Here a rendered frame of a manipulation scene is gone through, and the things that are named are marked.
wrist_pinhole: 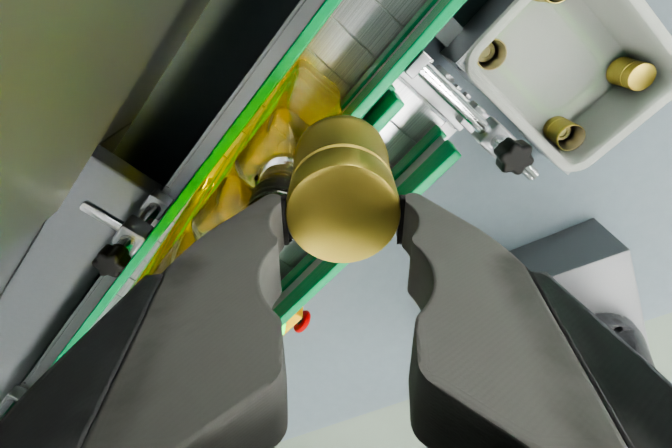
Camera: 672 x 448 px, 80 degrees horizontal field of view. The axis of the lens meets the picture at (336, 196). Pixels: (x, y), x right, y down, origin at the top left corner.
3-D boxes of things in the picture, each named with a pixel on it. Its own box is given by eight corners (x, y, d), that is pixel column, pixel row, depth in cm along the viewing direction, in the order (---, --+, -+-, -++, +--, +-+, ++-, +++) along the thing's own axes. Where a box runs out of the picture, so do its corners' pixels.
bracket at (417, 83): (411, 39, 47) (423, 47, 40) (466, 92, 49) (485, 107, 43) (390, 63, 48) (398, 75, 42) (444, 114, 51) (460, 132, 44)
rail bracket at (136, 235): (127, 159, 47) (57, 219, 35) (179, 193, 49) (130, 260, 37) (111, 183, 48) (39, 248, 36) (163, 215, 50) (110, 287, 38)
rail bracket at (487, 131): (409, 35, 40) (439, 54, 29) (516, 139, 45) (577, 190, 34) (388, 59, 41) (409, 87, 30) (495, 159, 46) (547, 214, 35)
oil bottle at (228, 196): (269, 99, 43) (220, 188, 24) (310, 131, 45) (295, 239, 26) (240, 137, 45) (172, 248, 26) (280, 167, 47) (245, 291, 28)
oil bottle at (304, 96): (301, 54, 41) (275, 114, 22) (343, 91, 43) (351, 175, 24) (268, 96, 43) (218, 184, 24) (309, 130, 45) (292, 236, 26)
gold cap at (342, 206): (292, 114, 15) (276, 161, 11) (389, 113, 15) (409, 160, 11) (296, 200, 16) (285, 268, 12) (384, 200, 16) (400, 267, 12)
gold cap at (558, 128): (590, 137, 52) (572, 127, 56) (576, 119, 51) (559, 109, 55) (566, 156, 54) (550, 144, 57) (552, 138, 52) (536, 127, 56)
